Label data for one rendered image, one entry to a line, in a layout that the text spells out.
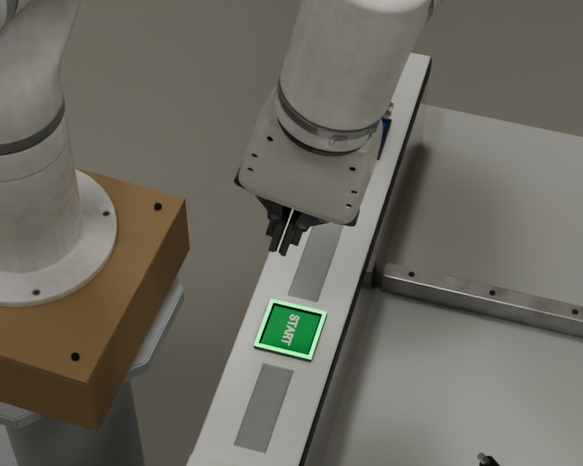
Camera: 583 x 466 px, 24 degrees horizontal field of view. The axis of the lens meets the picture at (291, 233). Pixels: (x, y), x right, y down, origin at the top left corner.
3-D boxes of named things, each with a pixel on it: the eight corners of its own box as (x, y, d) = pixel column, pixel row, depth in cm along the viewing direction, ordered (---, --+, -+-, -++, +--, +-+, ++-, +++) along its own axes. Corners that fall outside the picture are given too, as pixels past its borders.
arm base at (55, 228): (-106, 258, 137) (-148, 133, 123) (8, 142, 148) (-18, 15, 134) (44, 337, 132) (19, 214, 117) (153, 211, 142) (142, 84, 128)
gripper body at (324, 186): (403, 94, 104) (367, 180, 113) (279, 49, 104) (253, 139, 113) (380, 165, 99) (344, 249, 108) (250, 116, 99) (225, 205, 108)
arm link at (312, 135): (406, 70, 102) (396, 95, 105) (297, 30, 102) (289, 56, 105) (379, 149, 97) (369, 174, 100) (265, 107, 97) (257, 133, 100)
